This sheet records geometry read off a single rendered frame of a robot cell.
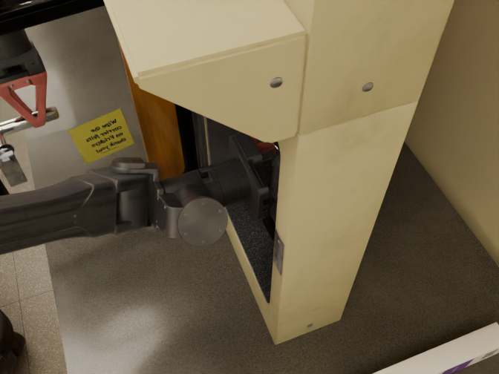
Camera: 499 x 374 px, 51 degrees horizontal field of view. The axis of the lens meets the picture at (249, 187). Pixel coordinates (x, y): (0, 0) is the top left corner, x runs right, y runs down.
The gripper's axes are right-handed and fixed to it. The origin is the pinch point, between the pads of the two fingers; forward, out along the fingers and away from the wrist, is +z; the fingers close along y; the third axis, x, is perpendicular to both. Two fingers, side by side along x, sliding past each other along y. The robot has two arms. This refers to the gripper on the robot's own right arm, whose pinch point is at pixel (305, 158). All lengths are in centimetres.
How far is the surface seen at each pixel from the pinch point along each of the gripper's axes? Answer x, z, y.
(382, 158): -16.9, -1.3, -14.6
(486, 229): 23.7, 33.5, -9.8
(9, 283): 119, -70, 71
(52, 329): 119, -58, 48
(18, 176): 1.5, -36.3, 12.3
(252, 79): -30.6, -14.6, -14.2
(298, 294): 7.5, -7.3, -14.6
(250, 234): 16.1, -7.4, 0.6
